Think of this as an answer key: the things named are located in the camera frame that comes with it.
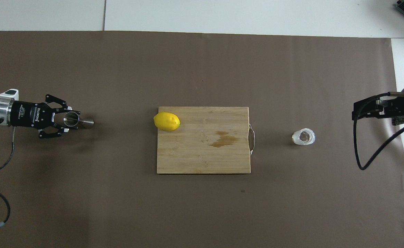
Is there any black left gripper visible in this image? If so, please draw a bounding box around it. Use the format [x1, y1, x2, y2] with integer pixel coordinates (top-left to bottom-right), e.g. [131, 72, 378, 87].
[11, 94, 81, 139]

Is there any steel double jigger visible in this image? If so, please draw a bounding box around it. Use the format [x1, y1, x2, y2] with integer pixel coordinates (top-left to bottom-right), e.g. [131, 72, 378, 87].
[63, 111, 94, 129]

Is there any small clear glass cup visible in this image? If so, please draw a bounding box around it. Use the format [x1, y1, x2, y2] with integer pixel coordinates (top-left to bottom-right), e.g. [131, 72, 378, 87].
[292, 128, 315, 146]

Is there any brown paper table mat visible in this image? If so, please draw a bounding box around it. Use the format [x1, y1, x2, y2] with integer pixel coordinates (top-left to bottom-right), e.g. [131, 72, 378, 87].
[0, 30, 404, 248]

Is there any yellow lemon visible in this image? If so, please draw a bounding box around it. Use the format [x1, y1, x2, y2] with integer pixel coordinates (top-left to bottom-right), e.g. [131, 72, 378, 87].
[153, 112, 181, 131]

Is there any wooden cutting board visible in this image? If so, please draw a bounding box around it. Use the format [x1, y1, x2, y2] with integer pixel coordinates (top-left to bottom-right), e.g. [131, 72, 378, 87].
[156, 106, 256, 174]

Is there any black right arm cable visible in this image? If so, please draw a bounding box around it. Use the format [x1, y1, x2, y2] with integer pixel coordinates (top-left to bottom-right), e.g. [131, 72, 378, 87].
[353, 91, 404, 171]

